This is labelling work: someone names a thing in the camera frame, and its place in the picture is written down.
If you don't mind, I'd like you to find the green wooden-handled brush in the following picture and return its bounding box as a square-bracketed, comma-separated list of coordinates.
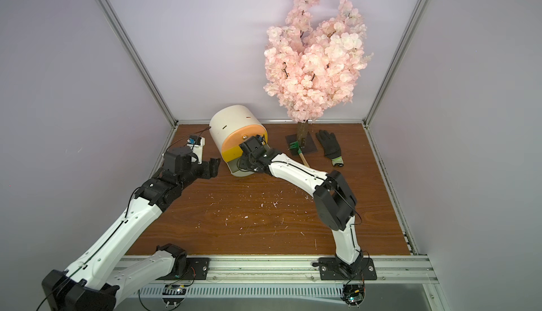
[289, 140, 309, 167]

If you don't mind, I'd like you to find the black work glove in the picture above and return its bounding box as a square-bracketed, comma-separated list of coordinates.
[316, 130, 344, 167]

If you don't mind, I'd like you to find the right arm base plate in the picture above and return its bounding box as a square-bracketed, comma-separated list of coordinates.
[313, 255, 378, 281]

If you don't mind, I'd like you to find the orange top drawer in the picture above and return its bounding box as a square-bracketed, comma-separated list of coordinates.
[221, 124, 268, 152]

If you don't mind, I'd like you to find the control board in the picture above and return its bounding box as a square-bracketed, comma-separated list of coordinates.
[341, 284, 366, 308]
[162, 284, 188, 310]

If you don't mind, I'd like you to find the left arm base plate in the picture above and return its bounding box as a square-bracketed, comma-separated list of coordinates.
[160, 257, 210, 281]

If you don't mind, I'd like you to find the pink cherry blossom tree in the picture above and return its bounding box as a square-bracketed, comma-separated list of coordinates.
[264, 0, 371, 123]

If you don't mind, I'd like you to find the pale green bottom drawer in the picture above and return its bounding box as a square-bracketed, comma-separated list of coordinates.
[227, 158, 255, 178]

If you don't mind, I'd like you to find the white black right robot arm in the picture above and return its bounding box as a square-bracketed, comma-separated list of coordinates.
[238, 137, 363, 271]

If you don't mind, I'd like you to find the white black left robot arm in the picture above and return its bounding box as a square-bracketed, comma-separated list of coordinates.
[42, 146, 220, 310]

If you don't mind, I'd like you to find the right control board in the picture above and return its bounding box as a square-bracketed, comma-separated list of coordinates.
[341, 284, 366, 308]

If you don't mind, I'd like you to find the cream round drawer cabinet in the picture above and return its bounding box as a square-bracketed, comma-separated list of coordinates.
[210, 105, 262, 163]

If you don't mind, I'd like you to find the left control board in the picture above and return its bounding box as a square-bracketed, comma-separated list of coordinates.
[162, 284, 188, 310]

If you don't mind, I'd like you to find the yellow drawer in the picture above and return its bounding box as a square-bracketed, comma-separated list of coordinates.
[222, 146, 243, 163]

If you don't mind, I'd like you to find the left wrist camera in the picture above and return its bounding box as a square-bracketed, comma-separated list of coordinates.
[187, 135, 206, 164]

